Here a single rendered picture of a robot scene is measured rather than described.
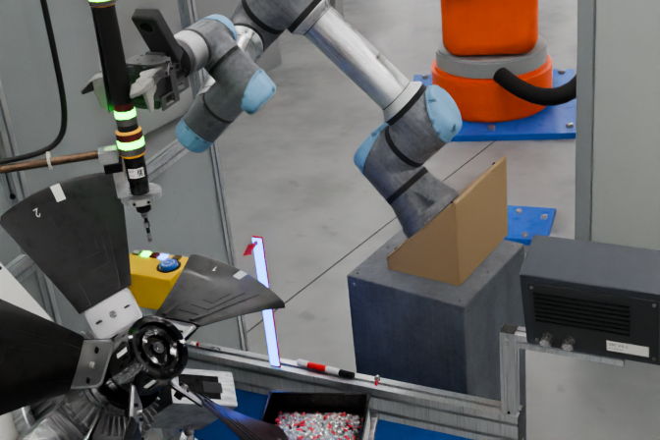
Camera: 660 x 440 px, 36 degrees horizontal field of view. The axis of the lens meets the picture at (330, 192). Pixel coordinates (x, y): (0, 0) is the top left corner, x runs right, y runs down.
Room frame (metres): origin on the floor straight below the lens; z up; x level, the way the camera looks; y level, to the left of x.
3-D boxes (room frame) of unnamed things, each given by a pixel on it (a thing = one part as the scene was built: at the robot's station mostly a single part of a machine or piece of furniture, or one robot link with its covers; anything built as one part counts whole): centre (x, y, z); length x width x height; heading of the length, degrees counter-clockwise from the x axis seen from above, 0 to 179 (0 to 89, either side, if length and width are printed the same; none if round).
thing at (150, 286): (2.03, 0.42, 1.02); 0.16 x 0.10 x 0.11; 63
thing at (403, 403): (1.85, 0.07, 0.82); 0.90 x 0.04 x 0.08; 63
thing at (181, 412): (1.63, 0.32, 0.98); 0.20 x 0.16 x 0.20; 63
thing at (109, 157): (1.57, 0.33, 1.50); 0.09 x 0.07 x 0.10; 98
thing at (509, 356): (1.65, -0.32, 0.96); 0.03 x 0.03 x 0.20; 63
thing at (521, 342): (1.61, -0.41, 1.04); 0.24 x 0.03 x 0.03; 63
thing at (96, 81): (1.61, 0.35, 1.64); 0.09 x 0.03 x 0.06; 131
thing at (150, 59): (1.68, 0.27, 1.63); 0.12 x 0.08 x 0.09; 153
